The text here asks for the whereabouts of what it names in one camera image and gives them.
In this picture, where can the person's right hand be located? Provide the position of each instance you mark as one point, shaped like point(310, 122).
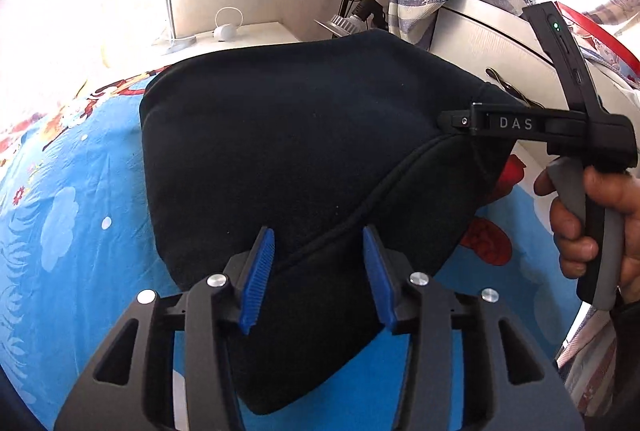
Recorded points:
point(570, 236)

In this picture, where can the black pants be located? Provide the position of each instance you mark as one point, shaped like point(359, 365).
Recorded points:
point(300, 136)

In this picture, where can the white nightstand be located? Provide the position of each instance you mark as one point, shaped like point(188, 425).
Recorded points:
point(250, 38)

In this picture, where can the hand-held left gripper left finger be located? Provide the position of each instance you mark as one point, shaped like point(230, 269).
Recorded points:
point(257, 276)

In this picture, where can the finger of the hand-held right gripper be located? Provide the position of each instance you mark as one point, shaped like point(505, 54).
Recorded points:
point(457, 121)

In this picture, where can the red rimmed basin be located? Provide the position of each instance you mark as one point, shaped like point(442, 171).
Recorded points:
point(607, 31)

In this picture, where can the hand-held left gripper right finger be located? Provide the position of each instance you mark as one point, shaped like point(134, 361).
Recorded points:
point(377, 281)

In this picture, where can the pink striped cloth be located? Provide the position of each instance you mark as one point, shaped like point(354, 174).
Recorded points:
point(590, 361)

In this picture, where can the silver ribbed spot lamp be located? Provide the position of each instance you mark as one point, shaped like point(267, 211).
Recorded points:
point(350, 23)

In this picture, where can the white window ledge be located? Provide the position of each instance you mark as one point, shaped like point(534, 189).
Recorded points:
point(480, 41)

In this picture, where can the thin black hair pin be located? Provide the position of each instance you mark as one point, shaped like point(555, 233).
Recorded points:
point(510, 87)

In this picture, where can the small white looped device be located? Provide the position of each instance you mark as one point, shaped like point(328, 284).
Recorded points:
point(225, 32)

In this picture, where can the flower printed blue quilt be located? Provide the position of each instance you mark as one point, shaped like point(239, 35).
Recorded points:
point(75, 236)

